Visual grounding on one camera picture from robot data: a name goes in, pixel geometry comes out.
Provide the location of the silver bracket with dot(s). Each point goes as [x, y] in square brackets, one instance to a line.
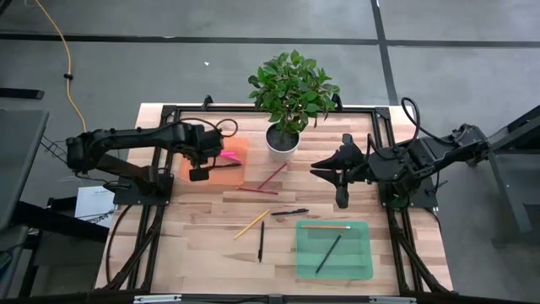
[157, 299]
[392, 300]

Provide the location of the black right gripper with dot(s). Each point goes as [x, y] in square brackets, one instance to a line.
[371, 169]

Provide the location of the green translucent tray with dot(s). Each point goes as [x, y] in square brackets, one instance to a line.
[350, 257]

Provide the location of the black aluminium rig frame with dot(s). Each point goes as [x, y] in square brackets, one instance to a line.
[295, 109]

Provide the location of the dark desk frame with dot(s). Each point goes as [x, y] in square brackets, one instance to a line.
[514, 177]

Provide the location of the potted plant white pot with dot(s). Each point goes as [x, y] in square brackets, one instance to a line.
[291, 88]

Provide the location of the orange translucent tray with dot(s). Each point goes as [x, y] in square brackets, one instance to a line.
[232, 175]

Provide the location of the red pencil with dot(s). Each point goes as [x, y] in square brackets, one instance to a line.
[272, 175]
[258, 191]

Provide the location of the grey desk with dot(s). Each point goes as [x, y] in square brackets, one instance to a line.
[19, 160]

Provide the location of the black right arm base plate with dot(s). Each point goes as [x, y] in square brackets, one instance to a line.
[422, 202]

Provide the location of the orange pencil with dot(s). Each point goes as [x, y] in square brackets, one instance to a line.
[325, 227]

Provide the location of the dark pencil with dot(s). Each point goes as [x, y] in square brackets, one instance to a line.
[329, 253]

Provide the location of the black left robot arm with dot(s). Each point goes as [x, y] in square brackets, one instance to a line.
[135, 135]

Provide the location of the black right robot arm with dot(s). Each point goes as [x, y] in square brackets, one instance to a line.
[430, 154]

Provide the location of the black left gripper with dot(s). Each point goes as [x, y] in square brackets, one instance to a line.
[202, 143]

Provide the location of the white paper sheet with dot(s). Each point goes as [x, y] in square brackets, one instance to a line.
[93, 204]

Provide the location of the yellow pencil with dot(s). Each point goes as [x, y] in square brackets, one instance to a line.
[252, 224]

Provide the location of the black floor strip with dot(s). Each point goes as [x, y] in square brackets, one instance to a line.
[21, 93]

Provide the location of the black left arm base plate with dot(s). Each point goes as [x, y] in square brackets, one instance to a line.
[139, 196]

